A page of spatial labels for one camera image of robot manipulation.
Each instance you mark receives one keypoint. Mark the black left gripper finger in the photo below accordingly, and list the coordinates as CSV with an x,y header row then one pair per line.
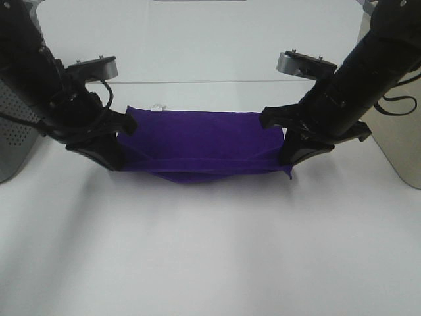
x,y
104,150
119,123

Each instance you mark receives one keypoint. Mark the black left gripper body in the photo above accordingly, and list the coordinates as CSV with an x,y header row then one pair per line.
x,y
74,116

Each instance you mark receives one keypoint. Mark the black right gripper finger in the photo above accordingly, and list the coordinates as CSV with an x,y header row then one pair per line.
x,y
287,116
296,148

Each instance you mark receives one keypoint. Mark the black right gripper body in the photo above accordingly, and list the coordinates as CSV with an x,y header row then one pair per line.
x,y
332,118

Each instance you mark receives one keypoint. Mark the purple towel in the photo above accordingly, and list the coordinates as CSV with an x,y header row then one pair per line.
x,y
200,146

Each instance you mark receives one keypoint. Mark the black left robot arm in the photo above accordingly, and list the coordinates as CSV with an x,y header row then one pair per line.
x,y
29,68

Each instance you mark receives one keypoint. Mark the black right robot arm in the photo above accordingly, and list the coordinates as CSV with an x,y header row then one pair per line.
x,y
385,54

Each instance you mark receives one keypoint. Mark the grey perforated laundry basket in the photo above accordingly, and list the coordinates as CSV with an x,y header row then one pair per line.
x,y
17,140

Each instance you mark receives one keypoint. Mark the beige plastic storage bin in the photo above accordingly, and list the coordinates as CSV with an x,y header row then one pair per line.
x,y
397,137

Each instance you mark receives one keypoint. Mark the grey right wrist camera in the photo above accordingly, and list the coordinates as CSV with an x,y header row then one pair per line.
x,y
295,64

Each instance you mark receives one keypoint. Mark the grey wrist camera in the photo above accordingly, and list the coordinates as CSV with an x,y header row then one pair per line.
x,y
102,68
295,64

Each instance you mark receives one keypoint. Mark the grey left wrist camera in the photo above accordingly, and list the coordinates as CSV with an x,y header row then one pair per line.
x,y
102,68

